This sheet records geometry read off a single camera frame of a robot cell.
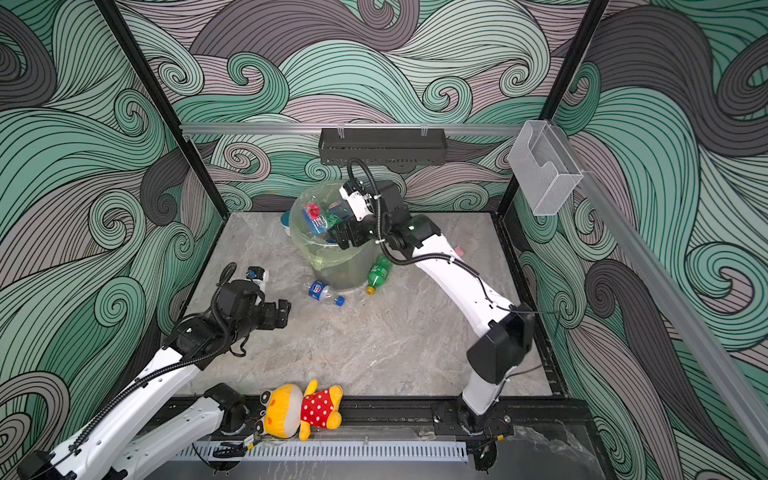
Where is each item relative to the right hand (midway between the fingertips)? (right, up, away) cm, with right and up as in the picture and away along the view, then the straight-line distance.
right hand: (345, 223), depth 74 cm
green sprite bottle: (+8, -15, +23) cm, 29 cm away
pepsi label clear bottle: (-10, -21, +19) cm, 30 cm away
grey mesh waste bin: (-2, -16, +18) cm, 24 cm away
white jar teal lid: (-26, +2, +34) cm, 43 cm away
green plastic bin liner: (-7, -7, +3) cm, 10 cm away
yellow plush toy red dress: (-13, -45, -5) cm, 47 cm away
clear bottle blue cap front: (-10, +2, +10) cm, 14 cm away
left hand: (-19, -21, +3) cm, 28 cm away
